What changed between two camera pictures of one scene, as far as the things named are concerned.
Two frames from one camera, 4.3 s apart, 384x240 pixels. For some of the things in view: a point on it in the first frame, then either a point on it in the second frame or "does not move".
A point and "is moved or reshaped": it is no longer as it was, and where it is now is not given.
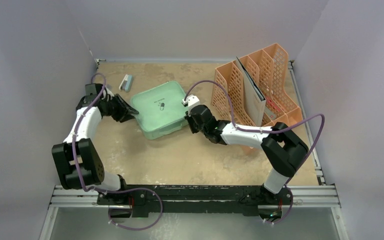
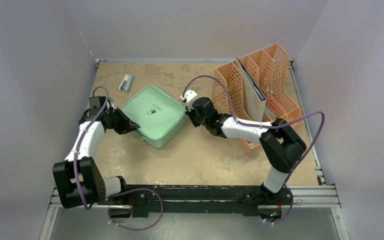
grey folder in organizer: [254, 101] does not move
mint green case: [161, 111] is moved or reshaped
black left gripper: [125, 112] → [126, 125]
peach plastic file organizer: [268, 68] does not move
